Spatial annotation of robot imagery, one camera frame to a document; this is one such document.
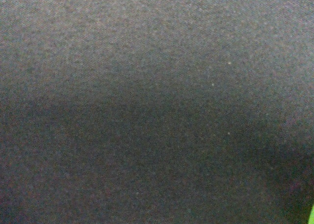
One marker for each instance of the black tablecloth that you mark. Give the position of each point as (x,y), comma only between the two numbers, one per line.
(156,111)

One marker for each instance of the green plastic cup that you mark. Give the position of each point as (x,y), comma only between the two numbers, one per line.
(311,216)

